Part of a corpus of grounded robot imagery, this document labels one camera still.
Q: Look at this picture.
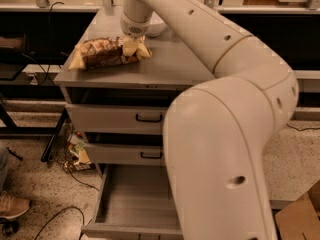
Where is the grey drawer cabinet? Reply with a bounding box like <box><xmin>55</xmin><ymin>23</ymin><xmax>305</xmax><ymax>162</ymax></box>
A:
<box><xmin>54</xmin><ymin>6</ymin><xmax>216</xmax><ymax>240</ymax></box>

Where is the cardboard box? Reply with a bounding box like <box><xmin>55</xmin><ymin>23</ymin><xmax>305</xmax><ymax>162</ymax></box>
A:
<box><xmin>275</xmin><ymin>181</ymin><xmax>320</xmax><ymax>240</ymax></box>

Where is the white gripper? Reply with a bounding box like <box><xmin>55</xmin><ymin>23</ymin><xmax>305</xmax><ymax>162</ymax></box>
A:
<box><xmin>120</xmin><ymin>13</ymin><xmax>152</xmax><ymax>60</ymax></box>

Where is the white bowl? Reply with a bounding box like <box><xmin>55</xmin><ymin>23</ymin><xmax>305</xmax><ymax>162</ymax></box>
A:
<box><xmin>146</xmin><ymin>13</ymin><xmax>166</xmax><ymax>37</ymax></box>

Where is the top grey drawer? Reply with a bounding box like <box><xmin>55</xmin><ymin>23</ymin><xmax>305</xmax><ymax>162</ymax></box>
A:
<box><xmin>66</xmin><ymin>104</ymin><xmax>166</xmax><ymax>135</ymax></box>

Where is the black wire basket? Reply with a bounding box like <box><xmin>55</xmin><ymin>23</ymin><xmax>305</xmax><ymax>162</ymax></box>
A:
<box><xmin>49</xmin><ymin>120</ymin><xmax>92</xmax><ymax>173</ymax></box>

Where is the black chair caster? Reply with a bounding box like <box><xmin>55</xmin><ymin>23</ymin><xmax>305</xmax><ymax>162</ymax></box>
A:
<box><xmin>0</xmin><ymin>220</ymin><xmax>19</xmax><ymax>236</ymax></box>

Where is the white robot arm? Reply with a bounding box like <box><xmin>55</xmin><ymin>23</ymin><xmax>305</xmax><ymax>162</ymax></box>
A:
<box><xmin>124</xmin><ymin>0</ymin><xmax>298</xmax><ymax>240</ymax></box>

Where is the tan shoe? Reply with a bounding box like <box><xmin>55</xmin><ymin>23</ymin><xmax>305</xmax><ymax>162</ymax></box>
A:
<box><xmin>0</xmin><ymin>191</ymin><xmax>30</xmax><ymax>220</ymax></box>

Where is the grey drawer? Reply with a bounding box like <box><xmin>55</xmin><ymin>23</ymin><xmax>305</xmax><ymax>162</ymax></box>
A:
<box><xmin>82</xmin><ymin>165</ymin><xmax>184</xmax><ymax>240</ymax></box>
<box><xmin>85</xmin><ymin>143</ymin><xmax>165</xmax><ymax>166</ymax></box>
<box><xmin>66</xmin><ymin>104</ymin><xmax>166</xmax><ymax>135</ymax></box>

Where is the brown chip bag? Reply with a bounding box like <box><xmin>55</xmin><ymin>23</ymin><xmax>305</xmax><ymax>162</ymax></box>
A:
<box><xmin>69</xmin><ymin>36</ymin><xmax>145</xmax><ymax>70</ymax></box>

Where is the middle grey drawer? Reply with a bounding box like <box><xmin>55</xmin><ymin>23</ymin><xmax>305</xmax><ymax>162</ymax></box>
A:
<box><xmin>85</xmin><ymin>143</ymin><xmax>165</xmax><ymax>166</ymax></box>

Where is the black floor cable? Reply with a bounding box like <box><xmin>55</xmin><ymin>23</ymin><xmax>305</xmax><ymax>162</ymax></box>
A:
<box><xmin>33</xmin><ymin>205</ymin><xmax>86</xmax><ymax>240</ymax></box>

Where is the bottom grey drawer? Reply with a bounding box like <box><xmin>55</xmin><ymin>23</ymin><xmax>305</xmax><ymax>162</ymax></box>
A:
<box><xmin>82</xmin><ymin>165</ymin><xmax>184</xmax><ymax>240</ymax></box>

